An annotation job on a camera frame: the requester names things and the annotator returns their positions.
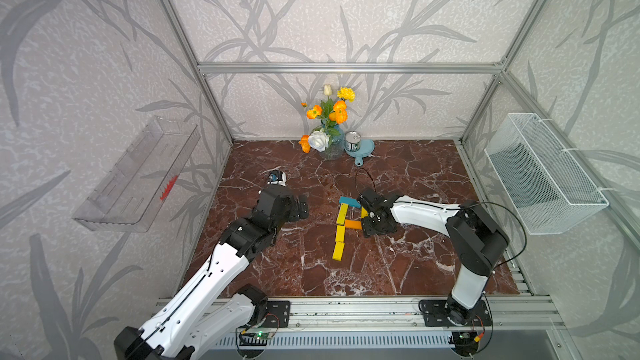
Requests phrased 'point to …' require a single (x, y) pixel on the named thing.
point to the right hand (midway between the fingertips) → (372, 229)
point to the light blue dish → (367, 148)
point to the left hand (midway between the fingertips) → (294, 199)
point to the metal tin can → (352, 141)
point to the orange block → (353, 224)
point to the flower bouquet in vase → (327, 139)
